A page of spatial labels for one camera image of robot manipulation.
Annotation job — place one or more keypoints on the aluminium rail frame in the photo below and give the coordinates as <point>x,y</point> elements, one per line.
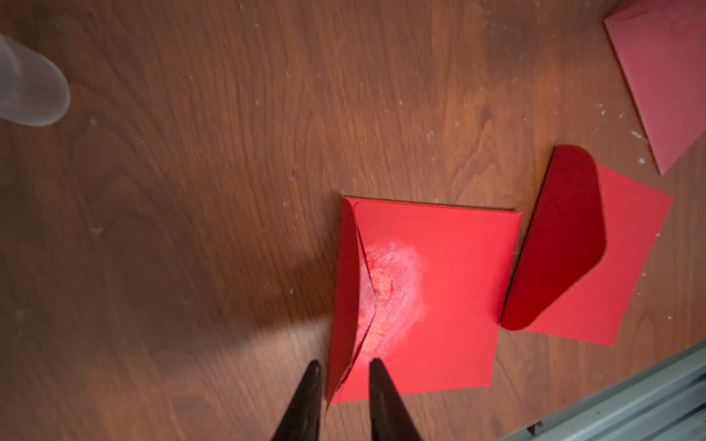
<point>664,402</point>

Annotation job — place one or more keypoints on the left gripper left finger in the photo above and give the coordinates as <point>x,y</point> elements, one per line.
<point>302,419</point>

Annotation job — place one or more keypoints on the right dark red envelope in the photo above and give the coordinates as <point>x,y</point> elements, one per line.
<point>661,49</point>

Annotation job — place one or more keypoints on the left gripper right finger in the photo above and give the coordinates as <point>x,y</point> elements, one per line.
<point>390,421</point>

